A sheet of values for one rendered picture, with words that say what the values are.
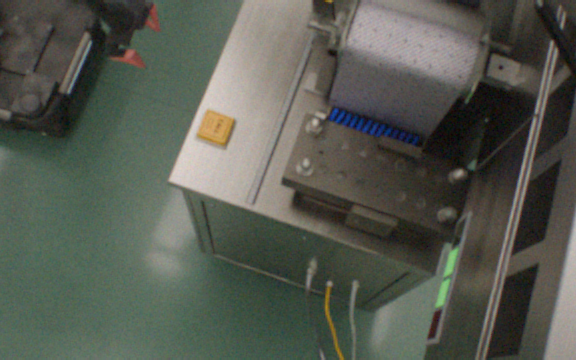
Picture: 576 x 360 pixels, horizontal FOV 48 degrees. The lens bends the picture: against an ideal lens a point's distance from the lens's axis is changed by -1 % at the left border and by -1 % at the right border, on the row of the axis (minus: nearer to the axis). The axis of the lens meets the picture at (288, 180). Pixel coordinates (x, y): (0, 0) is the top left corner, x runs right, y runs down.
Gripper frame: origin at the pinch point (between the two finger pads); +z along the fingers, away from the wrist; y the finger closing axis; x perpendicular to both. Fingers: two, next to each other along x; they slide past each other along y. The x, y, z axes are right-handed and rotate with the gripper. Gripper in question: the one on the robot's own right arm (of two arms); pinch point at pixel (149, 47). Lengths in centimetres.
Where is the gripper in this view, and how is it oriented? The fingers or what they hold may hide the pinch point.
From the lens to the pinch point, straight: 151.9
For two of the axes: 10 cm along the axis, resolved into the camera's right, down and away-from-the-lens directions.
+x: -8.6, -1.0, 4.9
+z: 4.2, 4.0, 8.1
